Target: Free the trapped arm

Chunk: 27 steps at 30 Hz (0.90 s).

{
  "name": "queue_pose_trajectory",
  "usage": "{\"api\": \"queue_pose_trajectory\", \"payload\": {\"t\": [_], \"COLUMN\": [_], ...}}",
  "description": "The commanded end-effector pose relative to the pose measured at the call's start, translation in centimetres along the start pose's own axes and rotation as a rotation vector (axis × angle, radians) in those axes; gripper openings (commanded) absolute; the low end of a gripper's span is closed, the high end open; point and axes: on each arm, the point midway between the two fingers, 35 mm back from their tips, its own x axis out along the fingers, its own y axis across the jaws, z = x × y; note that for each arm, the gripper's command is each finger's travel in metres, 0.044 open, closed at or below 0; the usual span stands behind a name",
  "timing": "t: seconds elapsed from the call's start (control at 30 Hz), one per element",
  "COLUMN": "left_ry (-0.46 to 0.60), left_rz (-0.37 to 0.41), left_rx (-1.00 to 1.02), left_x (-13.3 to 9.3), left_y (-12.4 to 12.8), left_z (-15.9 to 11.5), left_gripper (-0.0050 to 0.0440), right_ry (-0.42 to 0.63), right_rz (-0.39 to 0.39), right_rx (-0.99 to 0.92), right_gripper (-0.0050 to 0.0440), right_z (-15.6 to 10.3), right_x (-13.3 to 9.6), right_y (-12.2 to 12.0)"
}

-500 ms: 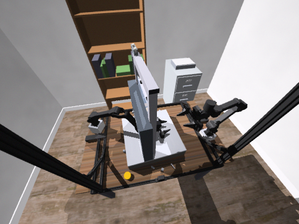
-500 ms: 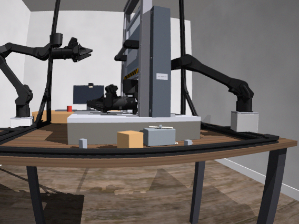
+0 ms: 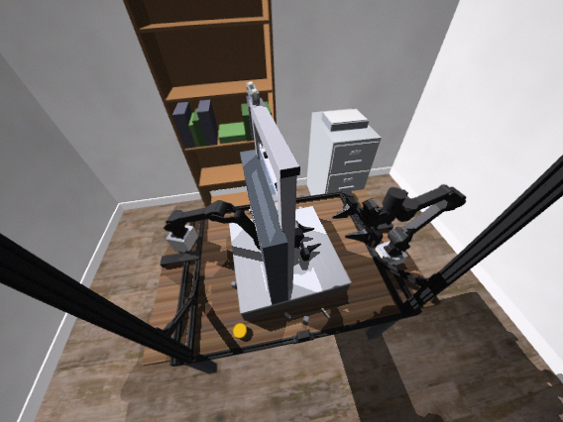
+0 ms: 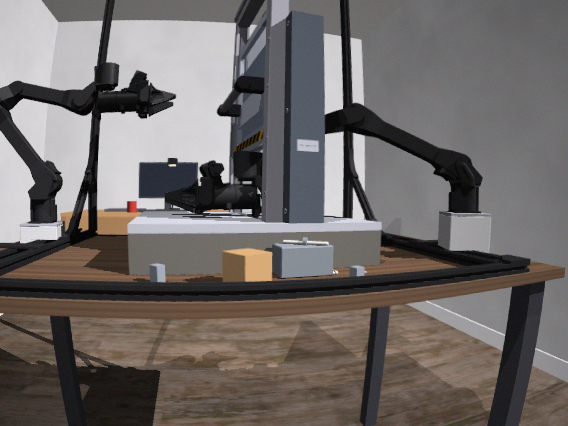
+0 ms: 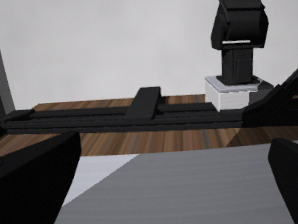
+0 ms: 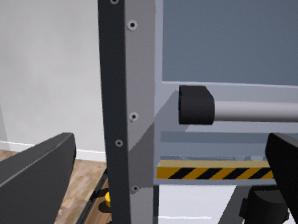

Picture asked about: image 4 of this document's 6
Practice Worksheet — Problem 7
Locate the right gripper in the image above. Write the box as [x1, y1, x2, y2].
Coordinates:
[117, 80, 176, 119]

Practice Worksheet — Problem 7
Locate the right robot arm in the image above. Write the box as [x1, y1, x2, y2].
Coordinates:
[0, 62, 119, 223]

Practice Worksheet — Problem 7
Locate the tan cardboard box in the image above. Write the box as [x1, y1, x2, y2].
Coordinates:
[222, 248, 272, 282]

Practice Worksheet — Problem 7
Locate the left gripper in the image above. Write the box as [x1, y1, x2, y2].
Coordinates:
[165, 177, 236, 214]

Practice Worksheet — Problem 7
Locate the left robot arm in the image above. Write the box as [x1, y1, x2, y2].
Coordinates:
[199, 103, 483, 217]

